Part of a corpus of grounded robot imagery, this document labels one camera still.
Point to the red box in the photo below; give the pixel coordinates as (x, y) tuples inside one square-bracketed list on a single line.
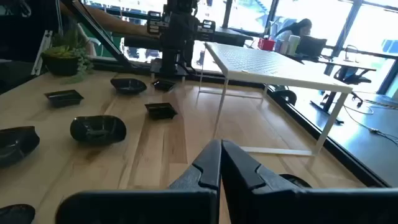
[(266, 44)]

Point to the black leaf-shaped mini plate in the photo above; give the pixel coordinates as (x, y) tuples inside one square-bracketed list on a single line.
[(128, 86), (17, 145), (98, 130)]

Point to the person's forearm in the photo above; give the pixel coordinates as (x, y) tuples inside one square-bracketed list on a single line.
[(118, 23)]

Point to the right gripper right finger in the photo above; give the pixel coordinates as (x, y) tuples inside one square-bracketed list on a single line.
[(311, 208)]

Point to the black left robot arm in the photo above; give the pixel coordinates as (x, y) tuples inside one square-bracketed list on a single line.
[(169, 60)]

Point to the white bottle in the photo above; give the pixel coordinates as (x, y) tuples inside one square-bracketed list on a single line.
[(292, 43)]

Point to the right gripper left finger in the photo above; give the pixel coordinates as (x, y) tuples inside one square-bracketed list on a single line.
[(140, 208)]

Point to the black teardrop mini plate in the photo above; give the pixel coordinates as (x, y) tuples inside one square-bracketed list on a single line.
[(15, 215)]

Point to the black office chair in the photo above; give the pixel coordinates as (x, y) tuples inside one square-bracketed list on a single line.
[(351, 76)]

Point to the black square mini plate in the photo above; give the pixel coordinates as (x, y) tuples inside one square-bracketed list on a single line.
[(163, 85), (160, 111), (63, 98)]

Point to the person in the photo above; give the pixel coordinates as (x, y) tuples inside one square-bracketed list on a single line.
[(298, 28)]

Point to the black laptop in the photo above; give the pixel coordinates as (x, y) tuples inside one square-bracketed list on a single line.
[(311, 46)]

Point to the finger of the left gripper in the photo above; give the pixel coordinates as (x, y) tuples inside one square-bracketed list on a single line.
[(188, 30), (178, 30)]

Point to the black side table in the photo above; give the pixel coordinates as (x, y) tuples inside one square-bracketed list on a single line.
[(233, 35)]

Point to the black office desk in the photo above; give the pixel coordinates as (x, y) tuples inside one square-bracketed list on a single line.
[(348, 63)]

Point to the white folded stand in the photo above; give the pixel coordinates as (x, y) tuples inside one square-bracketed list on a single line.
[(43, 51)]

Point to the green potted plant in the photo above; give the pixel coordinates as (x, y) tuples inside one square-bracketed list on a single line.
[(62, 63)]

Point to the white perforated metal shelf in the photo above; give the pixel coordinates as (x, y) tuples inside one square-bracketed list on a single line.
[(264, 62)]

